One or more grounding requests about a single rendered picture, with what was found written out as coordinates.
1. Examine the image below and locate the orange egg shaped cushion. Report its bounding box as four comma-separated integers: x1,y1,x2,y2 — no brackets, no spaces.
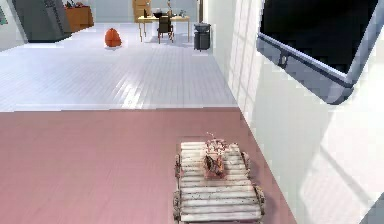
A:
104,27,123,48

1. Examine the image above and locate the pale wooden dining table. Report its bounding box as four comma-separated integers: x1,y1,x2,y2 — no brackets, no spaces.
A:
137,14,192,44

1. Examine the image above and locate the orange wooden cupboard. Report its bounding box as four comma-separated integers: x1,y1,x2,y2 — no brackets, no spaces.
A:
64,5,95,33

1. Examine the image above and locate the grey framed television set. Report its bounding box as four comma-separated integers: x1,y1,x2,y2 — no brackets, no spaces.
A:
255,0,384,106

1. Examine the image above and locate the tan wooden door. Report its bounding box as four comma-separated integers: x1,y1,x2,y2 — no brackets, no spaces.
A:
131,0,153,24

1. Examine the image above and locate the dark grey bin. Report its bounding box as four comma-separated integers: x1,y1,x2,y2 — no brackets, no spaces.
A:
193,22,212,52

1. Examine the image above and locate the dark wooden chair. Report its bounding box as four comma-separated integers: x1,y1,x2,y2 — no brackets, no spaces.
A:
156,14,175,45

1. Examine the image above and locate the pale slatted wooden table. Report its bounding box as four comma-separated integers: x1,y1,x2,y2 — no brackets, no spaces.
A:
172,141,266,224

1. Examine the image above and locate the dark grey fridge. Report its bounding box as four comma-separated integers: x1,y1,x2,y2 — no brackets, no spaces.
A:
11,0,73,43

